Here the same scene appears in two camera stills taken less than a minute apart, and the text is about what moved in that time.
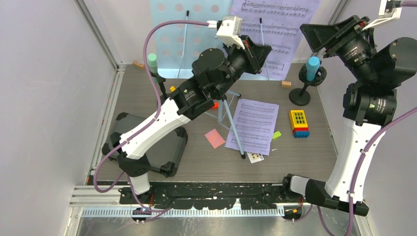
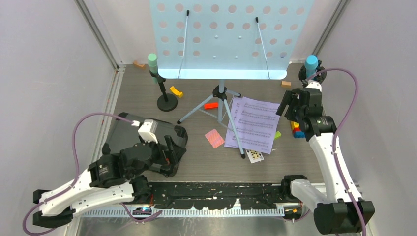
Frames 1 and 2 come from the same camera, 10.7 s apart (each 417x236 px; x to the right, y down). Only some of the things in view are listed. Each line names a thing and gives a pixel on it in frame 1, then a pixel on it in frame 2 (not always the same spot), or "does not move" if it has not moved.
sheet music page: (277, 24) → (255, 123)
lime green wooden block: (276, 134) does not move
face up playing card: (254, 157) does not move
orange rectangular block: (216, 106) does not move
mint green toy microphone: (152, 65) does not move
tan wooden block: (286, 84) does not move
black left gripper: (254, 54) → (164, 157)
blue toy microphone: (312, 67) does not move
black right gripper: (321, 35) → (290, 98)
